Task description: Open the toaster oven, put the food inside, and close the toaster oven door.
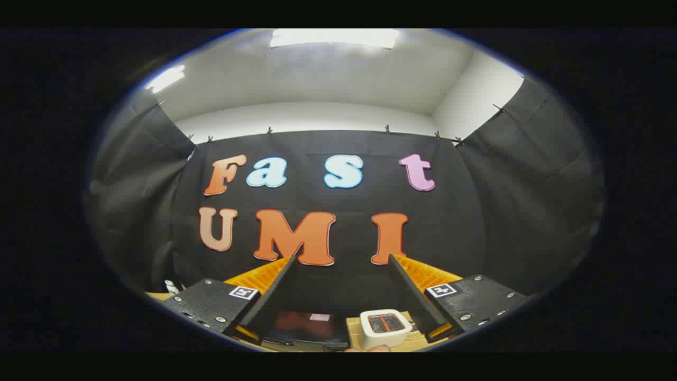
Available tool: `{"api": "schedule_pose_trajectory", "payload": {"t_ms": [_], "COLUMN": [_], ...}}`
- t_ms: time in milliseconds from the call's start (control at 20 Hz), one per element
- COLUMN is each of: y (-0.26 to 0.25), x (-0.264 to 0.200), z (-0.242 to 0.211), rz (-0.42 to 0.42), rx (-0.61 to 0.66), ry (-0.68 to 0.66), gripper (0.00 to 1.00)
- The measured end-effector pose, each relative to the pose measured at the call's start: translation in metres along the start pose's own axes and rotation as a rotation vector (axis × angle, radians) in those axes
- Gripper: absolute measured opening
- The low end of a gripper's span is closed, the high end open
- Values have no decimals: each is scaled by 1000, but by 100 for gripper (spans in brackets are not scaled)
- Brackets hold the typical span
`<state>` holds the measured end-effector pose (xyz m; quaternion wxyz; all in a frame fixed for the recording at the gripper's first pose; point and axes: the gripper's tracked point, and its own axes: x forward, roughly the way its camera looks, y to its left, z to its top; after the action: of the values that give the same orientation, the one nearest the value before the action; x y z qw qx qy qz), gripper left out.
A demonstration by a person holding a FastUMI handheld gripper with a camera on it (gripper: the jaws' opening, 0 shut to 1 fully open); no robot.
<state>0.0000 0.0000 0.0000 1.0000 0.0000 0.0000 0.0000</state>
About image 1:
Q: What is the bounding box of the white pop-up toaster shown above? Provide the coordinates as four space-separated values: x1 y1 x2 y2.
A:
360 310 413 350

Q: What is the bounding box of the ceiling light panel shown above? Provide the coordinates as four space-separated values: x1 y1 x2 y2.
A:
145 65 186 94
270 29 400 50

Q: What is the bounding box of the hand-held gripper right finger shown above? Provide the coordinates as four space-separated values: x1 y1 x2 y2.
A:
389 255 529 343

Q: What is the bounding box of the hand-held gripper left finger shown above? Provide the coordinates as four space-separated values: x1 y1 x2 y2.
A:
161 256 297 344

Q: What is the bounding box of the black toaster oven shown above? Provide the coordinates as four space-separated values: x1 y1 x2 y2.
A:
264 310 351 348

